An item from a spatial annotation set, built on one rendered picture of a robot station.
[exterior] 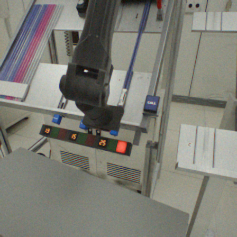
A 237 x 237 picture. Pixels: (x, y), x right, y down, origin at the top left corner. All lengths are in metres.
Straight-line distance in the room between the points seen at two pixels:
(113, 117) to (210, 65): 2.13
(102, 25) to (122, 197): 0.41
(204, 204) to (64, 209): 0.56
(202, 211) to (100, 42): 0.77
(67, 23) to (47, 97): 0.36
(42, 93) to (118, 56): 1.96
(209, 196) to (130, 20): 0.75
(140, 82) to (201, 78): 1.93
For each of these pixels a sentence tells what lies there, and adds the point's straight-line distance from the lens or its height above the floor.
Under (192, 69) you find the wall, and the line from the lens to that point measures 2.52.
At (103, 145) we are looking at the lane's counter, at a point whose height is 0.65.
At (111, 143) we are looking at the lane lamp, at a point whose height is 0.66.
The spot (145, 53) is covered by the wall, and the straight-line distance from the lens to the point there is 2.54.
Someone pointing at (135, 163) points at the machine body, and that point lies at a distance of 1.11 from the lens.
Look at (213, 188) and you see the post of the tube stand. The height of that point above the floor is 0.47.
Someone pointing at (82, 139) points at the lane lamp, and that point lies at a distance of 0.65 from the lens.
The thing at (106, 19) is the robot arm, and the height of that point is 1.02.
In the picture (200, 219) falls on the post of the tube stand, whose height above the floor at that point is 0.28.
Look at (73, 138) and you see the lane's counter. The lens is 0.66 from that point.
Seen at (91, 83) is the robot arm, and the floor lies 0.92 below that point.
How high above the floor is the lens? 1.03
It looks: 29 degrees down
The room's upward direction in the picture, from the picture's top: straight up
